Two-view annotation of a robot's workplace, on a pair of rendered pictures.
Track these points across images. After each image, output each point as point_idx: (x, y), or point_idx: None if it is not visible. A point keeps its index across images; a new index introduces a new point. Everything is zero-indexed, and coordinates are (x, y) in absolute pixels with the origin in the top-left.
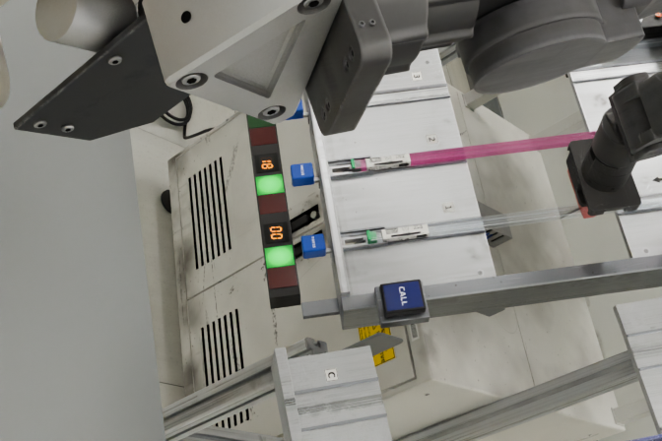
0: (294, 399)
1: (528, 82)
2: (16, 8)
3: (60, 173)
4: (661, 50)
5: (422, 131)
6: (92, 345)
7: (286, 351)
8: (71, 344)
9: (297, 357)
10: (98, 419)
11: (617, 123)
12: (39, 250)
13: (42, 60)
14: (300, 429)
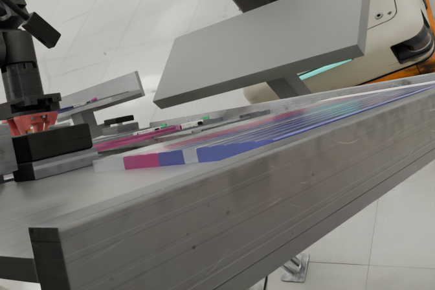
0: (118, 76)
1: None
2: None
3: (264, 37)
4: (14, 181)
5: (188, 131)
6: (199, 65)
7: (133, 72)
8: (200, 57)
9: (135, 90)
10: (176, 72)
11: (18, 26)
12: (233, 39)
13: (322, 15)
14: (109, 79)
